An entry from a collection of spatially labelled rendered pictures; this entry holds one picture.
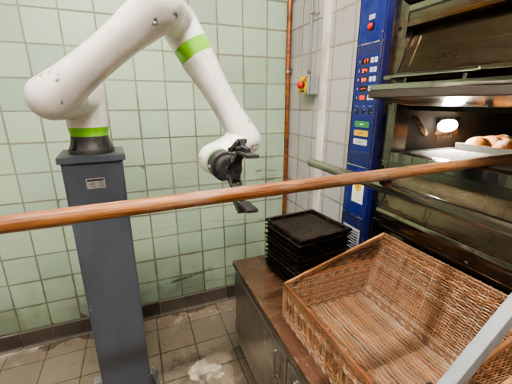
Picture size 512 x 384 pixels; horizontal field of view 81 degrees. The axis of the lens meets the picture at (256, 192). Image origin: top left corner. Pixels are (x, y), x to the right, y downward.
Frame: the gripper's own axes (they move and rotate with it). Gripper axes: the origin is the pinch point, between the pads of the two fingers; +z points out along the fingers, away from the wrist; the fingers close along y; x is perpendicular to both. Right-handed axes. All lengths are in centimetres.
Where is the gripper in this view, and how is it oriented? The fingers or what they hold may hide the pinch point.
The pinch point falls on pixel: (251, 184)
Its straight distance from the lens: 73.1
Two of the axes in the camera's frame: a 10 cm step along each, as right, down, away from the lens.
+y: -0.1, 9.6, 2.9
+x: -9.2, 1.0, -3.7
